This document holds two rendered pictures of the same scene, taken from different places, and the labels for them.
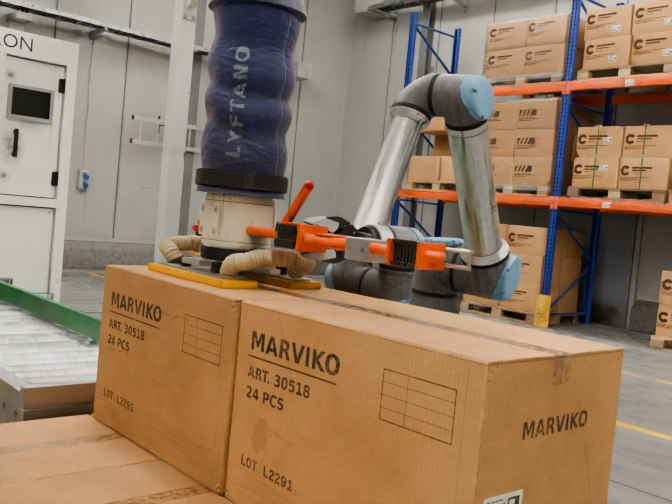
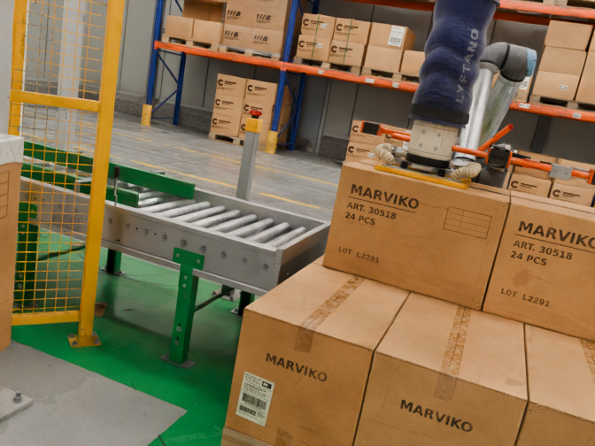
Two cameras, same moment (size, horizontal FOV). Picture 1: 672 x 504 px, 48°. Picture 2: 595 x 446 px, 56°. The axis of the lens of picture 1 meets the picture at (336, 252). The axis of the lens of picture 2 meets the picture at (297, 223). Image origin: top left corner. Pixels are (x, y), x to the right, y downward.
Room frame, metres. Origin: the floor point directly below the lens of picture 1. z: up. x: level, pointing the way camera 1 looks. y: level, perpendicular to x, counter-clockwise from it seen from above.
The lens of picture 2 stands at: (0.21, 1.71, 1.18)
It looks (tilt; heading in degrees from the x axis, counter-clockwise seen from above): 13 degrees down; 331
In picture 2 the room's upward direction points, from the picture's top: 10 degrees clockwise
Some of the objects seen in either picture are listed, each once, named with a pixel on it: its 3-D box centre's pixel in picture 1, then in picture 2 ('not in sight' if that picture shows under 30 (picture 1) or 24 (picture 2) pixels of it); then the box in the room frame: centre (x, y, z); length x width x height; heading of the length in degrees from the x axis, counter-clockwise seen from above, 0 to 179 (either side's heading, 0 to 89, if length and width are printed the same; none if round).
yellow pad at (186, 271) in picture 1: (200, 269); (421, 172); (1.82, 0.32, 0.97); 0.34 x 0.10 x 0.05; 42
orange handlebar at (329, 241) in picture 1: (326, 237); (485, 153); (1.81, 0.03, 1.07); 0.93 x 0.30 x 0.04; 42
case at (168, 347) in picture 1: (228, 361); (417, 226); (1.86, 0.24, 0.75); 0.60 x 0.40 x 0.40; 42
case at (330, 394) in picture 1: (411, 427); (581, 267); (1.42, -0.17, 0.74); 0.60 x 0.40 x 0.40; 43
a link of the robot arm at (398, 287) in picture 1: (389, 288); (490, 180); (1.91, -0.14, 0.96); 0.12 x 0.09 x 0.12; 56
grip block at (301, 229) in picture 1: (301, 237); (498, 157); (1.69, 0.08, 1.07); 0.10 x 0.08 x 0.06; 132
